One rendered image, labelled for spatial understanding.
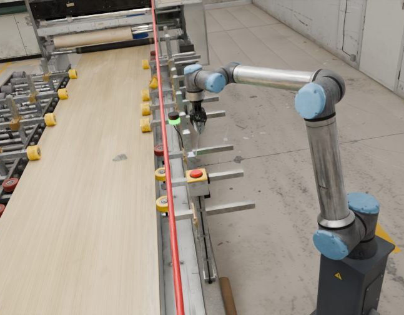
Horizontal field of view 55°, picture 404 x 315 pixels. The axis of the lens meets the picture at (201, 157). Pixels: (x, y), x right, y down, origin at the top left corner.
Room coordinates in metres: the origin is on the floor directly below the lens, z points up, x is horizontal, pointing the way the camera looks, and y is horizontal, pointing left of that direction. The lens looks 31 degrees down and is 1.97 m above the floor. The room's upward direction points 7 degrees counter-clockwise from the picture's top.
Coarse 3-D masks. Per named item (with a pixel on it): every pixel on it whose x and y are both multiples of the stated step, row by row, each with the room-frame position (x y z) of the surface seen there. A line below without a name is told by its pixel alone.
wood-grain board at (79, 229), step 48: (144, 48) 4.10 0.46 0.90; (96, 96) 2.86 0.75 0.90; (48, 144) 2.14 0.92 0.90; (96, 144) 2.06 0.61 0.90; (144, 144) 1.99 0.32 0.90; (48, 192) 1.61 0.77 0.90; (96, 192) 1.56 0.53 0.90; (144, 192) 1.52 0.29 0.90; (0, 240) 1.29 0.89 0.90; (48, 240) 1.25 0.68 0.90; (96, 240) 1.22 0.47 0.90; (144, 240) 1.19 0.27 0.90; (0, 288) 1.02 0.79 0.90; (48, 288) 0.99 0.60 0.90; (96, 288) 0.97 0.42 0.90; (144, 288) 0.94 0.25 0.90
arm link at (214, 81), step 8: (200, 72) 1.78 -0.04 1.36; (208, 72) 1.76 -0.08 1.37; (216, 72) 1.75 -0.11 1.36; (224, 72) 1.77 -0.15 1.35; (200, 80) 1.75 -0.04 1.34; (208, 80) 1.71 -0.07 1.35; (216, 80) 1.71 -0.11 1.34; (224, 80) 1.73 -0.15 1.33; (200, 88) 1.77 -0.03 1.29; (208, 88) 1.71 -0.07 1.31; (216, 88) 1.70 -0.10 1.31
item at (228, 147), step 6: (222, 144) 1.96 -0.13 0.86; (228, 144) 1.95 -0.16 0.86; (192, 150) 1.93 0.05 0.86; (198, 150) 1.93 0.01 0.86; (204, 150) 1.92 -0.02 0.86; (210, 150) 1.93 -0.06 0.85; (216, 150) 1.93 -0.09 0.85; (222, 150) 1.93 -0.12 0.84; (228, 150) 1.93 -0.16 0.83; (162, 156) 1.91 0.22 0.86; (174, 156) 1.91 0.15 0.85; (180, 156) 1.92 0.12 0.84
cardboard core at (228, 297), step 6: (222, 282) 1.64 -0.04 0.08; (228, 282) 1.65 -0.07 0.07; (222, 288) 1.60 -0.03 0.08; (228, 288) 1.60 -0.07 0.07; (222, 294) 1.56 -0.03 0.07; (228, 294) 1.55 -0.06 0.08; (228, 300) 1.51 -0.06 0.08; (228, 306) 1.47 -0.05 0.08; (234, 306) 1.47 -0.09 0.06; (228, 312) 1.43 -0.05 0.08; (234, 312) 1.43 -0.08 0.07
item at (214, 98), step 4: (212, 96) 2.45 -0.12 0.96; (216, 96) 2.44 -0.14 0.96; (184, 100) 2.44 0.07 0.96; (188, 100) 2.43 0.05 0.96; (204, 100) 2.43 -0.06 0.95; (208, 100) 2.43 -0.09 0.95; (212, 100) 2.43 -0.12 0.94; (216, 100) 2.43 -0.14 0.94; (152, 104) 2.43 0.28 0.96; (156, 104) 2.42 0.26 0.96; (164, 104) 2.41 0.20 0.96; (168, 104) 2.41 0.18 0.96; (172, 104) 2.41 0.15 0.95; (184, 104) 2.42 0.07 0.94; (188, 104) 2.42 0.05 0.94; (152, 108) 2.40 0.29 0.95; (156, 108) 2.40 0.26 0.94; (164, 108) 2.41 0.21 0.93
